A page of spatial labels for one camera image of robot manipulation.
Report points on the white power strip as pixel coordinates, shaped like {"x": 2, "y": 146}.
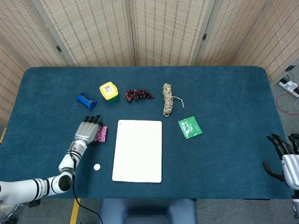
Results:
{"x": 289, "y": 86}

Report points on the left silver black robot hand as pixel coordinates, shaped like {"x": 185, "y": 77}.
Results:
{"x": 86, "y": 131}

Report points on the dark red grape bunch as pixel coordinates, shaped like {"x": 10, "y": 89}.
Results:
{"x": 137, "y": 94}

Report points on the black stool leg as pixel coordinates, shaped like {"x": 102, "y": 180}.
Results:
{"x": 32, "y": 203}

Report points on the blue zipper pouch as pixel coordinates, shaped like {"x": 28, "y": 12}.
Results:
{"x": 86, "y": 100}

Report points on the green tea packet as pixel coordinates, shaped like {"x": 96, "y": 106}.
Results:
{"x": 189, "y": 127}

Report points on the yellow-lidded green mini bin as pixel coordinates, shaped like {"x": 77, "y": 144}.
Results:
{"x": 108, "y": 91}

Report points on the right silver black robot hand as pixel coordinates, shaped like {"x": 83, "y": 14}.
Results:
{"x": 292, "y": 168}

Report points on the teal table cloth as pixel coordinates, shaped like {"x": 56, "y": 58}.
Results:
{"x": 222, "y": 151}

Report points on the small black plug device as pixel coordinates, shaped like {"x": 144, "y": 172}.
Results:
{"x": 289, "y": 68}

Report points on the woven folding screen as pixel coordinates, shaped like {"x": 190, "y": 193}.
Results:
{"x": 93, "y": 35}

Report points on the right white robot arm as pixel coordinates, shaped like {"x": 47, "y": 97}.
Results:
{"x": 295, "y": 200}

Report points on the blue padded seat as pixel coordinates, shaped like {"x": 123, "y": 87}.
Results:
{"x": 112, "y": 211}

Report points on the white rectangular board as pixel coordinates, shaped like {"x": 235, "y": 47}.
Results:
{"x": 137, "y": 151}

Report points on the small white round object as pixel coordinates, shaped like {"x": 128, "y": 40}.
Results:
{"x": 97, "y": 167}

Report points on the black screen hinge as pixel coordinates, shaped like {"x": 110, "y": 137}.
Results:
{"x": 58, "y": 48}
{"x": 204, "y": 37}

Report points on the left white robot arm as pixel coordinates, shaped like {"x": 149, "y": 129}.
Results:
{"x": 23, "y": 189}

